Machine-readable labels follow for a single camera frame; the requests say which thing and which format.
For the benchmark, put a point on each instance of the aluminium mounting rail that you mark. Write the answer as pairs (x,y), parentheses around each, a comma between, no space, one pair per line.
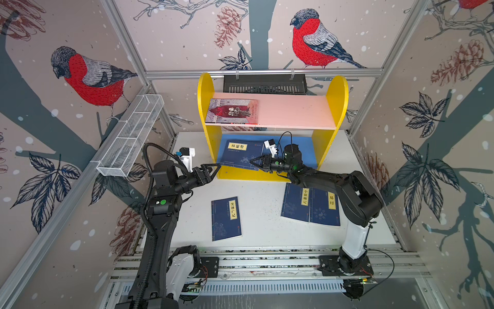
(305,264)

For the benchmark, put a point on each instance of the red illustrated book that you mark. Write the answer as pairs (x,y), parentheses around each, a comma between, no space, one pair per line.
(232,111)

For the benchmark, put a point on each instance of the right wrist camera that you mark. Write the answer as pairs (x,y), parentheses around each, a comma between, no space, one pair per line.
(272,147)

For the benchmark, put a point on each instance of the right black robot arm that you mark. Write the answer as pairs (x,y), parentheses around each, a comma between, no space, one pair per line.
(359,200)

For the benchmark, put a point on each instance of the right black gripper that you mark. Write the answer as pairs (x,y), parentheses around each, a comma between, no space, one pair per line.
(268,165)

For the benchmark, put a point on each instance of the white wire mesh basket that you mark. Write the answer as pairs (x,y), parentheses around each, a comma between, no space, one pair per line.
(125,148)

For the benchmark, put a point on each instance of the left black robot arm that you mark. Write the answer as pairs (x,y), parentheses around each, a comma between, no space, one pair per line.
(162,274)

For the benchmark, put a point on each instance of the navy blue book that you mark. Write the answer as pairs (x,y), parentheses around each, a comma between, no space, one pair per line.
(226,222)
(239,153)
(296,203)
(324,208)

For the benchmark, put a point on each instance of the black mesh tray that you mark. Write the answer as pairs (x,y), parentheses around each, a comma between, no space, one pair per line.
(276,84)

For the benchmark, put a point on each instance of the yellow pink blue shelf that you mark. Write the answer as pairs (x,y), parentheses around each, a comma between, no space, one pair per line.
(323,115)

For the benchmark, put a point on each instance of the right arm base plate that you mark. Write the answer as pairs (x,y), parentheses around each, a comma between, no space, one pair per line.
(344,266)

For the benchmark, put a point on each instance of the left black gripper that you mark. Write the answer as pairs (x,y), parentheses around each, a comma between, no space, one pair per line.
(206,176)

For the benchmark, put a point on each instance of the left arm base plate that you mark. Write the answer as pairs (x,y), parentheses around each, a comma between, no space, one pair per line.
(204,266)

